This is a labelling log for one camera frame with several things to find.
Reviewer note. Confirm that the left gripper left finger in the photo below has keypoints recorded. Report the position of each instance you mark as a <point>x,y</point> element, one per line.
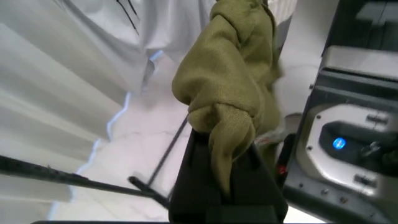
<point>192,186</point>

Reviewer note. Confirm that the pale grey shorts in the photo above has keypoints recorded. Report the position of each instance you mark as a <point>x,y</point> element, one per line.
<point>124,56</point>

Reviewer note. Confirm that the black clothes rack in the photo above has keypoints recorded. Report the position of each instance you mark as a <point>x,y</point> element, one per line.
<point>62,178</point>

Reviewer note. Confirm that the green garment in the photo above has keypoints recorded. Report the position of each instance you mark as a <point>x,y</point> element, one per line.
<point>224,68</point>

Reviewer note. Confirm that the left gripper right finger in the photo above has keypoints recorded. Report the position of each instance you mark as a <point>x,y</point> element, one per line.
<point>255,193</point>

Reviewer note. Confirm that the white curtain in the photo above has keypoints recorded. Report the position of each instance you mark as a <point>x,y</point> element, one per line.
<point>46,109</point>

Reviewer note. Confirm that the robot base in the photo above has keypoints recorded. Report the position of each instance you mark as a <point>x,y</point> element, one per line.
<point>342,93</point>

